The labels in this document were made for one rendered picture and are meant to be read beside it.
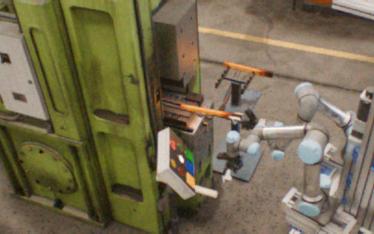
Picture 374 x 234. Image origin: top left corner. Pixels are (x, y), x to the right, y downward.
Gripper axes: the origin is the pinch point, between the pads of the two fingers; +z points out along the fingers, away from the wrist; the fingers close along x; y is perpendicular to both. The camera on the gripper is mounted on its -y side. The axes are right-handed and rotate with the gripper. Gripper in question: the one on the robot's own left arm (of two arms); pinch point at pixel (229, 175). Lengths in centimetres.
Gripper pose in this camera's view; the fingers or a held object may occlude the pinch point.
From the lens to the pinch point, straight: 300.4
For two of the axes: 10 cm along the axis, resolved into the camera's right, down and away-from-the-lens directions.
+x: 6.3, -5.4, 5.6
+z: 0.6, 7.5, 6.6
